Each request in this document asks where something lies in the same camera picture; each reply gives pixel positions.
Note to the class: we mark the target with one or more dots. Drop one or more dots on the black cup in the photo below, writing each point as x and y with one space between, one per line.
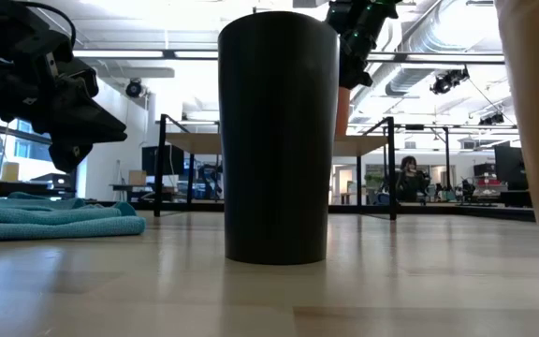
279 140

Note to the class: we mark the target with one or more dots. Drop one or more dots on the round black ceiling fixture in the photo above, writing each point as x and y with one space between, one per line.
134 89

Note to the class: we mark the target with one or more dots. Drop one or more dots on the small black ceiling spotlight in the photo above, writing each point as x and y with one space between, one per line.
491 119

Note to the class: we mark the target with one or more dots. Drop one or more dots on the cardboard box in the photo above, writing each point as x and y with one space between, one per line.
137 178

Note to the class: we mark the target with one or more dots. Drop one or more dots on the silver ventilation duct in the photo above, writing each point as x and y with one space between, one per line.
410 70

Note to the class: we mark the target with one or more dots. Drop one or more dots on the green potted plant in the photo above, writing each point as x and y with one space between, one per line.
374 185

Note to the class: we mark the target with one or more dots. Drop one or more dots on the wooden shelf with black legs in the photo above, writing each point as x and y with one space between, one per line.
194 142

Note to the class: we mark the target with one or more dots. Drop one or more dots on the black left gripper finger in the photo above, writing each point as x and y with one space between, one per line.
70 152
91 121

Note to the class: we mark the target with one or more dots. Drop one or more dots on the person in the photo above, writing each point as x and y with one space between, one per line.
410 182

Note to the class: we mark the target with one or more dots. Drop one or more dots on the large black monitor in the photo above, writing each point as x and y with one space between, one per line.
510 168

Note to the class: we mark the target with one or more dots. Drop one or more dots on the blue folded cloth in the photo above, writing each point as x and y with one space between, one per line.
40 220

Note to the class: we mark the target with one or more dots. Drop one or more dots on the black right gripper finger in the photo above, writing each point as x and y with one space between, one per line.
353 65

